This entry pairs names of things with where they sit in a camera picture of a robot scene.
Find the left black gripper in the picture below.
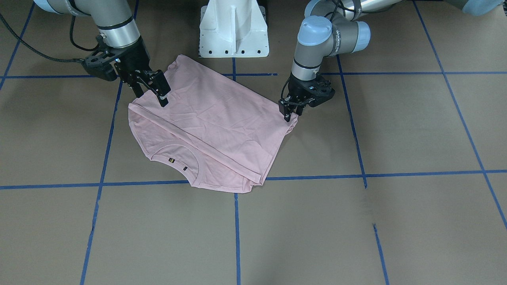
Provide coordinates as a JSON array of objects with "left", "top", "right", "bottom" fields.
[{"left": 278, "top": 75, "right": 315, "bottom": 122}]

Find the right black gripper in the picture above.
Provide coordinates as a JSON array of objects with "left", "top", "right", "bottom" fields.
[{"left": 111, "top": 38, "right": 171, "bottom": 107}]

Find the pink Snoopy t-shirt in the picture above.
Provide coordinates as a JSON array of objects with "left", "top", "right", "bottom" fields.
[{"left": 128, "top": 55, "right": 298, "bottom": 193}]

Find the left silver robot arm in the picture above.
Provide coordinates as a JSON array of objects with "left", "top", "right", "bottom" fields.
[{"left": 278, "top": 0, "right": 398, "bottom": 122}]

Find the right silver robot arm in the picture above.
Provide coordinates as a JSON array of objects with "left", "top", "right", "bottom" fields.
[{"left": 36, "top": 0, "right": 170, "bottom": 106}]

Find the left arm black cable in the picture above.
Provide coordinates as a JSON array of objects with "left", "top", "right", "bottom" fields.
[{"left": 280, "top": 77, "right": 294, "bottom": 103}]

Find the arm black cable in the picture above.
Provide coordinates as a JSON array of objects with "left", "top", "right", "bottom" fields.
[
  {"left": 280, "top": 77, "right": 294, "bottom": 103},
  {"left": 0, "top": 12, "right": 99, "bottom": 64}
]

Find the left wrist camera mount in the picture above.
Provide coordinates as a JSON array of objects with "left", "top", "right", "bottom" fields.
[{"left": 309, "top": 73, "right": 335, "bottom": 108}]

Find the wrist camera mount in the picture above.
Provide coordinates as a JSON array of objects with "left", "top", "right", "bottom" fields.
[
  {"left": 81, "top": 34, "right": 117, "bottom": 82},
  {"left": 309, "top": 73, "right": 335, "bottom": 108}
]

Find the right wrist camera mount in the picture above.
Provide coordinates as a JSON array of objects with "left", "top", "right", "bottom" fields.
[{"left": 81, "top": 34, "right": 117, "bottom": 82}]

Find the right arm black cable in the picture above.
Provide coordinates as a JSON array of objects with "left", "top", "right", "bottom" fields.
[{"left": 0, "top": 12, "right": 99, "bottom": 64}]

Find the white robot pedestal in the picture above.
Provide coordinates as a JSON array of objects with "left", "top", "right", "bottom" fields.
[{"left": 198, "top": 0, "right": 270, "bottom": 58}]

